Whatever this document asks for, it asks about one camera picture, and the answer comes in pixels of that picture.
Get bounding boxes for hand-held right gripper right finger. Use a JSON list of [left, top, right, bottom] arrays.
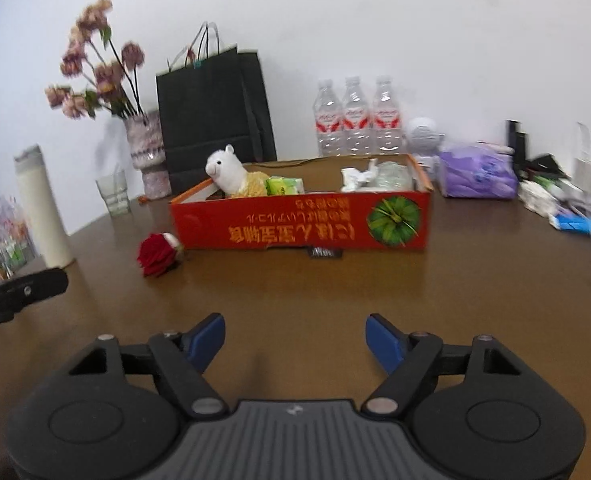
[[360, 312, 523, 419]]

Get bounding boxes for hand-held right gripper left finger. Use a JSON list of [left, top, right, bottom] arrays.
[[66, 312, 226, 419]]

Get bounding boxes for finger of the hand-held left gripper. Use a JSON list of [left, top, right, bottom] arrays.
[[0, 267, 70, 314]]

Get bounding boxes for red rose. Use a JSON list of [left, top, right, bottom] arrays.
[[136, 232, 185, 278]]

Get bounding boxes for red cardboard box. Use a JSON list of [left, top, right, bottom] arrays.
[[170, 154, 433, 252]]

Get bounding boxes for iridescent plastic wrap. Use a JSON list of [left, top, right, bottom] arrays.
[[375, 161, 417, 192]]

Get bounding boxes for white and yellow alpaca plush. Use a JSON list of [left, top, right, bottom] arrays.
[[206, 144, 269, 198]]

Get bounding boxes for green packet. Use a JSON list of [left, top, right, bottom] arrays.
[[266, 176, 306, 196]]

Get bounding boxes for rack of small bottles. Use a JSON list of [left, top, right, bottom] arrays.
[[0, 187, 36, 283]]

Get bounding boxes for cream thermos flask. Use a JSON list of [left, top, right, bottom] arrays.
[[14, 144, 75, 268]]

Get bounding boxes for clear glass cup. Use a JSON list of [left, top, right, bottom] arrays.
[[96, 170, 129, 218]]

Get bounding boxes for pink mottled vase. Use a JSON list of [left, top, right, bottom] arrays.
[[126, 112, 172, 200]]

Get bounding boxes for purple tissue pack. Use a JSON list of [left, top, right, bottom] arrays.
[[438, 144, 519, 198]]

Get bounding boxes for clear water bottle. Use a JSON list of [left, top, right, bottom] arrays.
[[342, 76, 375, 156], [313, 79, 346, 157], [372, 76, 407, 155]]

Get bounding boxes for dried pink flowers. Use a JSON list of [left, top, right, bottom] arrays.
[[44, 0, 146, 121]]

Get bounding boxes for black paper bag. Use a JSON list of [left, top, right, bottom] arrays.
[[156, 21, 278, 193]]

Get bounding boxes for blue toothpaste tube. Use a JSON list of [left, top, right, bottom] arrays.
[[554, 212, 591, 239]]

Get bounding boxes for black folded object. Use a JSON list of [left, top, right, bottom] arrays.
[[523, 154, 571, 181]]

